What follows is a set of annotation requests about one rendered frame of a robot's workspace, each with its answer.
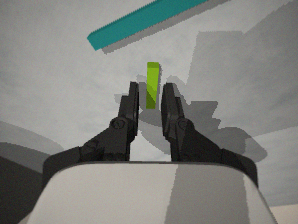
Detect lime green rod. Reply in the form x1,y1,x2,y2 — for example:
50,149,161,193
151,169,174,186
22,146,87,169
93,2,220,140
146,62,159,109

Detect turquoise rod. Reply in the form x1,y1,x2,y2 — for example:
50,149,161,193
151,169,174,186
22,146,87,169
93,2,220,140
87,0,207,50

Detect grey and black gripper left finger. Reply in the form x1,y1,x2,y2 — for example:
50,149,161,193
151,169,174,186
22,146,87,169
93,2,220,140
42,82,139,191

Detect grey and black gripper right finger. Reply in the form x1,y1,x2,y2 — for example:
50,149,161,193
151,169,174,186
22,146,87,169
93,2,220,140
161,83,258,186

